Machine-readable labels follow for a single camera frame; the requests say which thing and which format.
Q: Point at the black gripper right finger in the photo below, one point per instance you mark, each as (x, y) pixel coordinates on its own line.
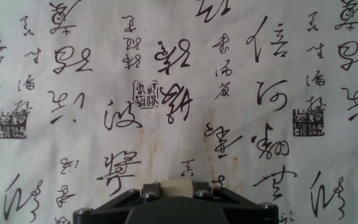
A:
(202, 189)

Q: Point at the beige calligraphy print cloth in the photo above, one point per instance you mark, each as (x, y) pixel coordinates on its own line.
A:
(228, 124)

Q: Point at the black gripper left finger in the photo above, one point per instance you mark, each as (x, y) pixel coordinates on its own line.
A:
(149, 189)

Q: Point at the small wooden cube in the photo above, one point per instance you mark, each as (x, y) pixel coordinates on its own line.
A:
(176, 188)

